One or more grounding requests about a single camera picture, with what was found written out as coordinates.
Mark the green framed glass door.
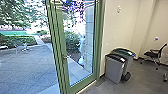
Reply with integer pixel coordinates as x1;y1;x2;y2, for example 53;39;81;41
45;0;106;94

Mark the grey trash bin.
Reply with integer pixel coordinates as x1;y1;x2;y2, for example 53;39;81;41
104;53;128;85

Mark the dark trash bin blue rim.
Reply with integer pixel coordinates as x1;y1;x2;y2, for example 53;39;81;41
111;47;137;82

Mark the metal garden bench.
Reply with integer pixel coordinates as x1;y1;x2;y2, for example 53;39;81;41
13;40;30;55

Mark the black mesh swivel chair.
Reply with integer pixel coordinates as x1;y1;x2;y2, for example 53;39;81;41
139;42;168;72

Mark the white wall switch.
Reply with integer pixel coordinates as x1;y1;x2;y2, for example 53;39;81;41
116;5;123;14

